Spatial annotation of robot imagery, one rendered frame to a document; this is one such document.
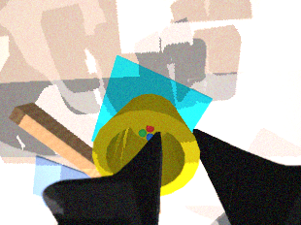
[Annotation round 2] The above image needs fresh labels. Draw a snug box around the tan rectangular bar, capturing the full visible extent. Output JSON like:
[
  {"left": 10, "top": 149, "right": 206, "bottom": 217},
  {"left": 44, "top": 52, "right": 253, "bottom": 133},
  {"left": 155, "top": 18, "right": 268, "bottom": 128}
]
[{"left": 9, "top": 102, "right": 100, "bottom": 177}]

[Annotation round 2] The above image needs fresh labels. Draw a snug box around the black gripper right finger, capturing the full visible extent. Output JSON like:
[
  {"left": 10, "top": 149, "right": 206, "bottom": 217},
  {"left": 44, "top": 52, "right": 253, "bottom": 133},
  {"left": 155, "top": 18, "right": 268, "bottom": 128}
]
[{"left": 192, "top": 129, "right": 301, "bottom": 225}]

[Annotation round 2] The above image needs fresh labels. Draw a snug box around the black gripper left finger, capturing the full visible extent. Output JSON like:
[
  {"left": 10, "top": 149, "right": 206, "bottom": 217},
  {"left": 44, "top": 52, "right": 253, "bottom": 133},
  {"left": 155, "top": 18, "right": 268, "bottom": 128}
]
[{"left": 42, "top": 132, "right": 163, "bottom": 225}]

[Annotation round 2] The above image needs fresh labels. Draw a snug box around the olive yellow cup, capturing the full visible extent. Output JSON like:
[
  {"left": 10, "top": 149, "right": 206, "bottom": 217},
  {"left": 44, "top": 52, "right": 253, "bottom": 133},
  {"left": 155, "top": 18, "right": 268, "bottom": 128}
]
[{"left": 92, "top": 94, "right": 200, "bottom": 196}]

